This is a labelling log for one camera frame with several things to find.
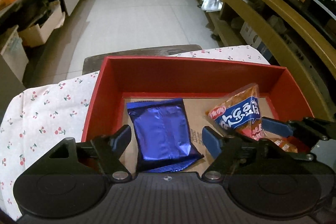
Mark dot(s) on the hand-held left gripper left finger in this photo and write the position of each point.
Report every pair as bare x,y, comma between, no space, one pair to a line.
123,136

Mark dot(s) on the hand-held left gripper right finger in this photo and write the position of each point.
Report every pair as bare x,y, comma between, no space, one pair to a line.
210,141

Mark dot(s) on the red cardboard box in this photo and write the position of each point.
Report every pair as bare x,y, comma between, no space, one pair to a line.
183,74

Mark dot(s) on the white cherry print tablecloth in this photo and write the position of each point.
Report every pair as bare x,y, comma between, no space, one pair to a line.
39,113

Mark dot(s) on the wooden shelf unit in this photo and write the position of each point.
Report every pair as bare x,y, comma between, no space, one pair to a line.
262,11

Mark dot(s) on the open cardboard box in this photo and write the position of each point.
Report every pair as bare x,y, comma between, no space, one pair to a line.
39,32

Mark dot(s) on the white box on shelf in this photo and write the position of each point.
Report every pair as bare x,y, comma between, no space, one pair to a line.
250,35

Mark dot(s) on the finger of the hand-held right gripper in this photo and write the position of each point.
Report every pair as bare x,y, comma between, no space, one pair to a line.
275,125
304,156

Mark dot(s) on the orange snack packet blue label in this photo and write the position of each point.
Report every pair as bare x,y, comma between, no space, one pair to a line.
236,113

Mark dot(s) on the blue foil snack packet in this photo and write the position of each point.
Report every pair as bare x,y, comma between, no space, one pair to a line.
160,129

